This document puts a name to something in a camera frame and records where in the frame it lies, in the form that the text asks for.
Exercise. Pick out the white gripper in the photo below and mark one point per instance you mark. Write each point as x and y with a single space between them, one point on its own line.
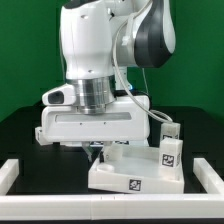
62 122

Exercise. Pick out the white square tabletop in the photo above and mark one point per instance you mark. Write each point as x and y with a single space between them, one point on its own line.
132 169

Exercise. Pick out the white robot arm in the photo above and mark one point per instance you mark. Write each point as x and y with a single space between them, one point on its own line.
98 38

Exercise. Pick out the white U-shaped obstacle fence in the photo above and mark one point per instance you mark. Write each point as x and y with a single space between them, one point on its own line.
114 206

